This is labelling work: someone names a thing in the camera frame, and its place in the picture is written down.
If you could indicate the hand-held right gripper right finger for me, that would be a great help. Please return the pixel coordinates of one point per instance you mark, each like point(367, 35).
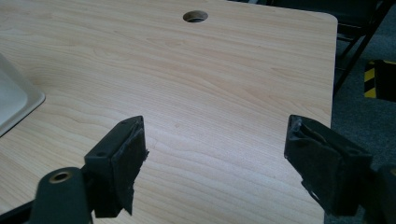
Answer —
point(327, 168)

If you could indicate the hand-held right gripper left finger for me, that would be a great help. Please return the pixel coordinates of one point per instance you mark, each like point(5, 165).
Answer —
point(120, 161)

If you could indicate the yellow black striped box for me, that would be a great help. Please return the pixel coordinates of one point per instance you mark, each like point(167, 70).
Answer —
point(380, 79)

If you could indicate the white rectangular tray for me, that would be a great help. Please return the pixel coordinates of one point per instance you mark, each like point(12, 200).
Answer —
point(15, 96)

